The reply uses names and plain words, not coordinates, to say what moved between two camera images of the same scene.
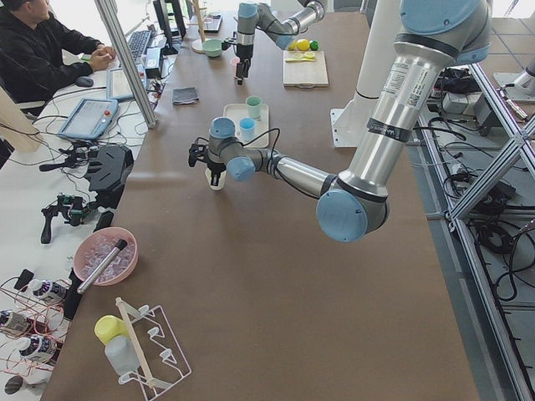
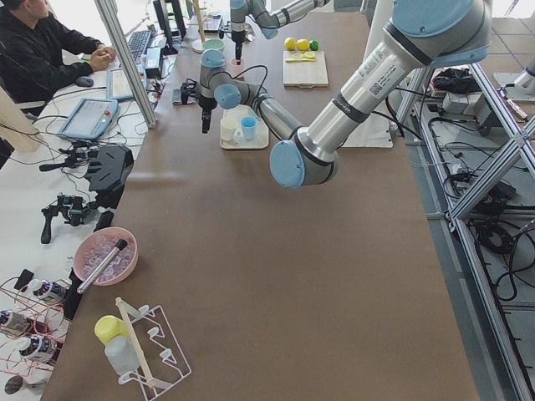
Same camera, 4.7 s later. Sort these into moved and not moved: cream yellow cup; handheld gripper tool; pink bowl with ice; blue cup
Moved: cream yellow cup
Not moved: pink bowl with ice; handheld gripper tool; blue cup
